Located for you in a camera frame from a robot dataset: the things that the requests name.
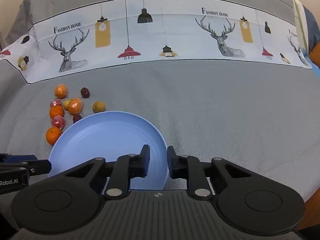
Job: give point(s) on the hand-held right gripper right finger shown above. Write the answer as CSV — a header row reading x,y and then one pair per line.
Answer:
x,y
171,161

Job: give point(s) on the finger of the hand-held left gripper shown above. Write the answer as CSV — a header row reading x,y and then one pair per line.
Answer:
x,y
40,167
17,158

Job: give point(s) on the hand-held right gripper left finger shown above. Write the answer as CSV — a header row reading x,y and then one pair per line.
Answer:
x,y
146,161

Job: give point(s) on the bare orange tangerine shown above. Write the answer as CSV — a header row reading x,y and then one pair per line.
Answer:
x,y
53,136
56,112

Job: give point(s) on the red plastic-wrapped fruit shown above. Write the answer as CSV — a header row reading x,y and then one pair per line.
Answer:
x,y
58,122

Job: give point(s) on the blue round plate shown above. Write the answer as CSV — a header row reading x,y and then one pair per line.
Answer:
x,y
100,140

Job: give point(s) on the dark red jujube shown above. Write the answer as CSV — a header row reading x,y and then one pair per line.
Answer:
x,y
77,118
85,92

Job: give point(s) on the small red candy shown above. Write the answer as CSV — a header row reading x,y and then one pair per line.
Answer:
x,y
56,103

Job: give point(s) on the small yellow-green fruit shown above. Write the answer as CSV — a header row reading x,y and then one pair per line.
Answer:
x,y
66,104

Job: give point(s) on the plastic-wrapped orange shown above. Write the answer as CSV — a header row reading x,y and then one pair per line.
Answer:
x,y
60,91
75,106

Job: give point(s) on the yellow-brown round fruit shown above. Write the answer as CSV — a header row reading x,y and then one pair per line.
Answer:
x,y
98,107

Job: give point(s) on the grey printed bed sheet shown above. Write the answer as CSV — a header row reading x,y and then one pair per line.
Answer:
x,y
200,105

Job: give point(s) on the dark blue cloth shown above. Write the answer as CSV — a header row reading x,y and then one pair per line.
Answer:
x,y
313,27

